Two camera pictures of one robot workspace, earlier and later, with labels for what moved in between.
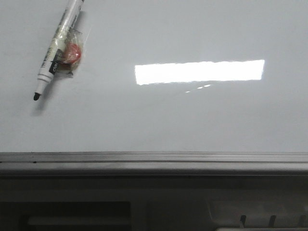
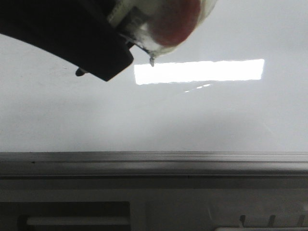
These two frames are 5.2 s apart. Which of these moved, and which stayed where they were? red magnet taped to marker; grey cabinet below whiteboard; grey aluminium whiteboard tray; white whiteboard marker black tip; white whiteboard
Moved: white whiteboard marker black tip; red magnet taped to marker
Stayed: white whiteboard; grey cabinet below whiteboard; grey aluminium whiteboard tray
